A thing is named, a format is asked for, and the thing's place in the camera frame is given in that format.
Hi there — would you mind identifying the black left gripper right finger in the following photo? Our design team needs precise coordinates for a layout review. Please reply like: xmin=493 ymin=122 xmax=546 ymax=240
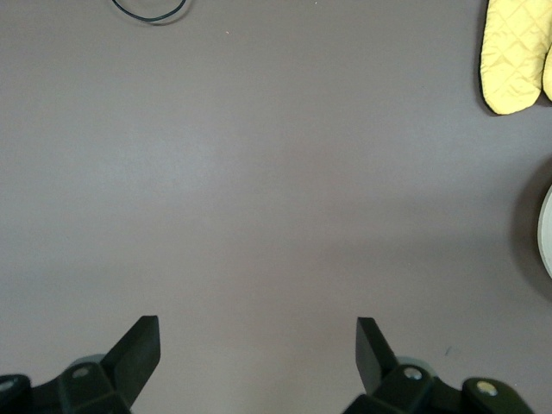
xmin=342 ymin=317 xmax=532 ymax=414

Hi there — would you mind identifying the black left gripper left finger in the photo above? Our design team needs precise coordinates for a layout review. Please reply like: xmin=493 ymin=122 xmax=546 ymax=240
xmin=0 ymin=315 xmax=161 ymax=414

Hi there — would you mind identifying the round light wooden plate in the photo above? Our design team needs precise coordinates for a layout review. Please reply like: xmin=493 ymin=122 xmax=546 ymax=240
xmin=536 ymin=184 xmax=552 ymax=279

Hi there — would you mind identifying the brown table cover sheet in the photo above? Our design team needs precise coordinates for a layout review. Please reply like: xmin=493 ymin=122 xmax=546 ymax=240
xmin=0 ymin=0 xmax=552 ymax=414

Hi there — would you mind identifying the yellow quilted oven mitt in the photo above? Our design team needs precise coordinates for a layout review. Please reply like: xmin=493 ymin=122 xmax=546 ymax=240
xmin=479 ymin=0 xmax=552 ymax=116
xmin=542 ymin=41 xmax=552 ymax=103

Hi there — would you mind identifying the black looped cable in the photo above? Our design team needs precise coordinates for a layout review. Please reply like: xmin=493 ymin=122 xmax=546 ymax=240
xmin=111 ymin=0 xmax=190 ymax=22

